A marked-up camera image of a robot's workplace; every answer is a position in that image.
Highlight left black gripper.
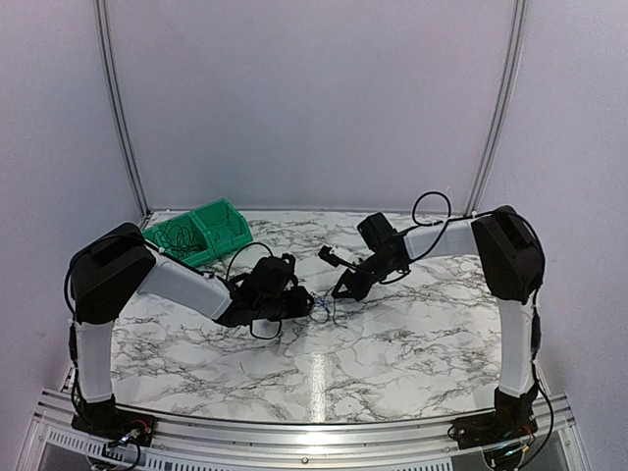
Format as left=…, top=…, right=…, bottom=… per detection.
left=257, top=286, right=313, bottom=320

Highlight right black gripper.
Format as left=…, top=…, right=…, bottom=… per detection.
left=331, top=252, right=400, bottom=301

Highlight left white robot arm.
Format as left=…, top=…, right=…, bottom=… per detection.
left=63, top=223, right=314, bottom=437

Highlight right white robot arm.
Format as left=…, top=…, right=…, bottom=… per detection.
left=318, top=205, right=546, bottom=440

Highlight right green bin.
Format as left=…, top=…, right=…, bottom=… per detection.
left=191, top=198, right=253, bottom=260

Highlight green bin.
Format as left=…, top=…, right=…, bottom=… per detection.
left=191, top=198, right=253, bottom=260
left=142, top=214, right=214, bottom=268

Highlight middle green bin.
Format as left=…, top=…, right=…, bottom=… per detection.
left=142, top=214, right=214, bottom=268

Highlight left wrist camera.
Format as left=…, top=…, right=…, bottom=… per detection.
left=281, top=253, right=295, bottom=274

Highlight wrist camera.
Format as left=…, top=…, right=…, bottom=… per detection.
left=318, top=245, right=357, bottom=269
left=281, top=253, right=295, bottom=274

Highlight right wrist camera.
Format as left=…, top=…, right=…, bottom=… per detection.
left=318, top=245, right=357, bottom=269

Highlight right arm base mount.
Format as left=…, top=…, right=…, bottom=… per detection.
left=447, top=384, right=539, bottom=449

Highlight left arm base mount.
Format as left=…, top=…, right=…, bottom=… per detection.
left=72, top=394, right=156, bottom=446

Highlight aluminium front rail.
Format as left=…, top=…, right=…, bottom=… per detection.
left=19, top=387, right=578, bottom=471

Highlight right corner aluminium post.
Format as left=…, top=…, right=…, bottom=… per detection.
left=464, top=0, right=529, bottom=216

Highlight corner aluminium post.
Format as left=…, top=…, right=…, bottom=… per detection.
left=94, top=0, right=151, bottom=220
left=464, top=0, right=529, bottom=216

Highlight left corner aluminium post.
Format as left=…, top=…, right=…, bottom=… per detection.
left=94, top=0, right=151, bottom=220

